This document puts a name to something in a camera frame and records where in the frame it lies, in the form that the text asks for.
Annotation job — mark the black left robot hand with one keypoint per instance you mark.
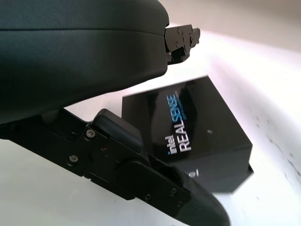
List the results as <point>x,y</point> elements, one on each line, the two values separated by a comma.
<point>70,58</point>

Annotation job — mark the black RealSense box lid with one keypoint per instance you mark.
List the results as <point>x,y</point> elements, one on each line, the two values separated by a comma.
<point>207,122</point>

